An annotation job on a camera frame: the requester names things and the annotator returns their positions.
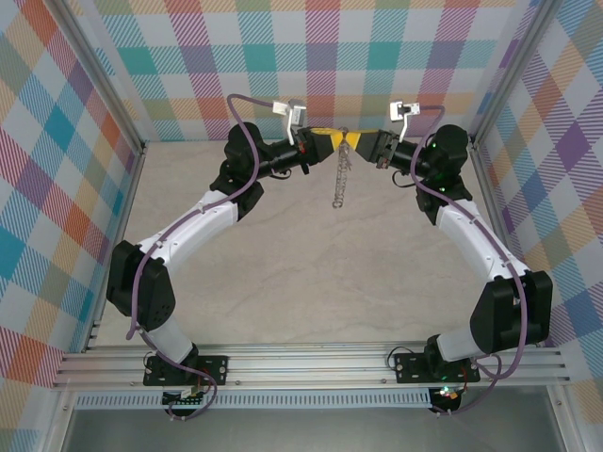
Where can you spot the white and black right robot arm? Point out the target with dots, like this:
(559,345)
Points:
(471,235)

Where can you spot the aluminium left corner post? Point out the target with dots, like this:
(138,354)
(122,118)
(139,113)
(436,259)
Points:
(101,77)

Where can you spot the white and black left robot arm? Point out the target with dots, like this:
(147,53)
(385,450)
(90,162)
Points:
(188,226)

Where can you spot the aluminium right corner post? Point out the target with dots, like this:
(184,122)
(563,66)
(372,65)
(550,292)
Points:
(511,70)

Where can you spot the aluminium corner post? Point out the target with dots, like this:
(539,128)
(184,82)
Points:
(511,70)
(101,77)

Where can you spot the grey metal sheet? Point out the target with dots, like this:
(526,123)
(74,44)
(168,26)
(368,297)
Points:
(306,431)

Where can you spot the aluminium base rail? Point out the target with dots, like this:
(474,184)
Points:
(306,365)

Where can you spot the aluminium left side frame rail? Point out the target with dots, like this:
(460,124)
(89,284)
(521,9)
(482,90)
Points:
(130,198)

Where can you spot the large metal keyring with rings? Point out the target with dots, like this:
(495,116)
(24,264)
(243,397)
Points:
(341,179)

